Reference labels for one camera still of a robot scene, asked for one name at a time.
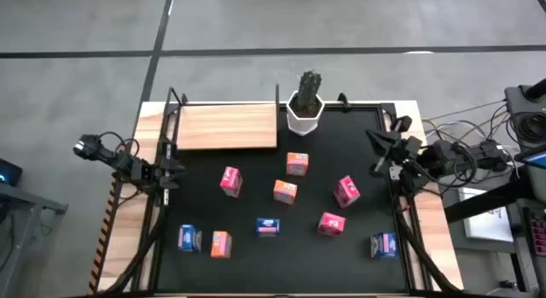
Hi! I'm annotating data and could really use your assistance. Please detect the yellow black hazard tape strip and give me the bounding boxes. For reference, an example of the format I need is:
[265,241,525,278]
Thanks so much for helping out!
[87,176,120,295]

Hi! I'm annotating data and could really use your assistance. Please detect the green cactus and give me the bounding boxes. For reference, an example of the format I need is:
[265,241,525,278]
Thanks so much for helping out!
[296,70,324,114]

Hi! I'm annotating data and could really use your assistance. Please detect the black desk beam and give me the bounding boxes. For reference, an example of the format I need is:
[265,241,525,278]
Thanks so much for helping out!
[443,173,546,225]

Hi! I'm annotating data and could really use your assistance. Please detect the red Froot Loops cereal box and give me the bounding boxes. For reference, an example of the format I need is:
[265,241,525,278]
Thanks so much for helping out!
[317,211,347,237]
[332,174,362,209]
[218,166,244,199]

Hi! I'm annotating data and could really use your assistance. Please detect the black keyboard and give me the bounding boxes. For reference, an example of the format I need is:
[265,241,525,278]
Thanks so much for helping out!
[522,206,546,259]

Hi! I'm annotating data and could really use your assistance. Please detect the blue Frosted Flakes cereal box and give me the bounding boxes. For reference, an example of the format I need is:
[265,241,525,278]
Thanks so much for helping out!
[369,231,399,260]
[255,217,282,238]
[177,223,203,254]

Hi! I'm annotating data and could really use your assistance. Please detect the orange Mini Wheats cereal box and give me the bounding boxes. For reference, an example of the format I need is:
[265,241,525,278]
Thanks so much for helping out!
[272,179,299,205]
[285,151,310,178]
[210,231,234,260]

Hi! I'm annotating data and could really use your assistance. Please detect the coiled black cable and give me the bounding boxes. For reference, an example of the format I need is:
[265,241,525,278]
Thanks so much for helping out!
[509,111,546,145]

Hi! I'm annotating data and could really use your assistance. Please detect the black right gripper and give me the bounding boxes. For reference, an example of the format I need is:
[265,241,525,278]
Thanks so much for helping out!
[365,115,424,179]

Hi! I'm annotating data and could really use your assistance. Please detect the wooden shelf board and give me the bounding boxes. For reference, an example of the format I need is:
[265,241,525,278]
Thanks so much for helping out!
[176,102,278,150]

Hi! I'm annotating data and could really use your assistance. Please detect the black aluminium rig frame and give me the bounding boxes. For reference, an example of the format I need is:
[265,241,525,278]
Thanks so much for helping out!
[96,86,466,298]

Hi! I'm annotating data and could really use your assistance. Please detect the black table mat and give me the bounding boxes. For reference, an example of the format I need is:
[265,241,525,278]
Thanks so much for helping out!
[154,104,411,294]

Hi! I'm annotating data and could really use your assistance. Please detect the white plant pot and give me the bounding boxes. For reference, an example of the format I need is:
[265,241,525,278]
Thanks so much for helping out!
[285,91,326,137]

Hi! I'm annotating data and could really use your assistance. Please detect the dark grey equipment stand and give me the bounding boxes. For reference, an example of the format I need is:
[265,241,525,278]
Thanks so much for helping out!
[503,78,546,115]

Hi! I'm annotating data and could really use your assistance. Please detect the white desk pad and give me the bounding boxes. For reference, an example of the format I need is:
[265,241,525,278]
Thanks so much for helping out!
[458,186,515,243]

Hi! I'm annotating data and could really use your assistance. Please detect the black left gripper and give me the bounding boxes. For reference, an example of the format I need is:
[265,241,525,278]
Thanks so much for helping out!
[142,142,188,206]

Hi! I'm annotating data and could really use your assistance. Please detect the grey metal side table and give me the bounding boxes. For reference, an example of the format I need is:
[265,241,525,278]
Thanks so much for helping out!
[0,182,69,298]

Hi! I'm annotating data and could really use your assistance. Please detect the black metal shelf frame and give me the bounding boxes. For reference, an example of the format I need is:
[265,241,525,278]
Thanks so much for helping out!
[165,84,282,152]

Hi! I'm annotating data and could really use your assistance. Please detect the monitor with blue screen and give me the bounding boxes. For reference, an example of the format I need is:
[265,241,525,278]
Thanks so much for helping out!
[514,144,546,171]

